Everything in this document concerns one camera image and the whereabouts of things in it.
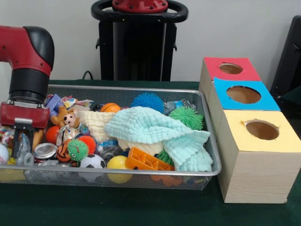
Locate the small orange basketball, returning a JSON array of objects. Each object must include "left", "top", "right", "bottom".
[{"left": 100, "top": 103, "right": 121, "bottom": 113}]

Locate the small soccer ball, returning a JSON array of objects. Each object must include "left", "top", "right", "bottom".
[{"left": 79, "top": 154, "right": 107, "bottom": 182}]

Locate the blue spiky rubber ball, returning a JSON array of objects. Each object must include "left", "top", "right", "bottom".
[{"left": 131, "top": 92, "right": 165, "bottom": 113}]

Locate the wooden box with three holes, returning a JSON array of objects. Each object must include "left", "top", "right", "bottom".
[{"left": 198, "top": 56, "right": 301, "bottom": 203}]

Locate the wire mesh metal bin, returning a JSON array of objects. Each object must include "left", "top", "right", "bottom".
[{"left": 0, "top": 84, "right": 222, "bottom": 192}]

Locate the thin black cable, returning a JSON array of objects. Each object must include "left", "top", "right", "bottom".
[{"left": 82, "top": 70, "right": 95, "bottom": 81}]

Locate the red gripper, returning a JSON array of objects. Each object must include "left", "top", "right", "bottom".
[{"left": 0, "top": 101, "right": 51, "bottom": 159}]

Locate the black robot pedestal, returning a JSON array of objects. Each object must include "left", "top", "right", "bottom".
[{"left": 91, "top": 0, "right": 189, "bottom": 82}]

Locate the orange plastic brick toy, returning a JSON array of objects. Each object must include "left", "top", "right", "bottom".
[{"left": 126, "top": 146, "right": 176, "bottom": 171}]

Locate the green spiky rubber ball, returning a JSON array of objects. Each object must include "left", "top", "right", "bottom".
[{"left": 168, "top": 105, "right": 204, "bottom": 130}]

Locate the mint green waffle cloth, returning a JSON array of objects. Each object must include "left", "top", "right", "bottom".
[{"left": 104, "top": 105, "right": 214, "bottom": 172}]

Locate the green spiky creature toy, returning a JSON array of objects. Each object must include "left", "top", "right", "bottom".
[{"left": 67, "top": 138, "right": 89, "bottom": 162}]

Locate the dark green tablecloth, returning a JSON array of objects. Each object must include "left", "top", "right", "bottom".
[
  {"left": 279, "top": 86, "right": 301, "bottom": 118},
  {"left": 0, "top": 79, "right": 301, "bottom": 226}
]

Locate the brown plush monkey toy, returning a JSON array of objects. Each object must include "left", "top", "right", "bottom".
[{"left": 50, "top": 105, "right": 80, "bottom": 129}]

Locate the cream waffle cloth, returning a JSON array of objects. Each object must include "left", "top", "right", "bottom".
[{"left": 79, "top": 110, "right": 164, "bottom": 156}]

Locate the black upright panel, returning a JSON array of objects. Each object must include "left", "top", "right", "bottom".
[{"left": 270, "top": 15, "right": 301, "bottom": 95}]

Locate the yellow plastic ball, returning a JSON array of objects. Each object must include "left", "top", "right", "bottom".
[{"left": 107, "top": 155, "right": 134, "bottom": 184}]

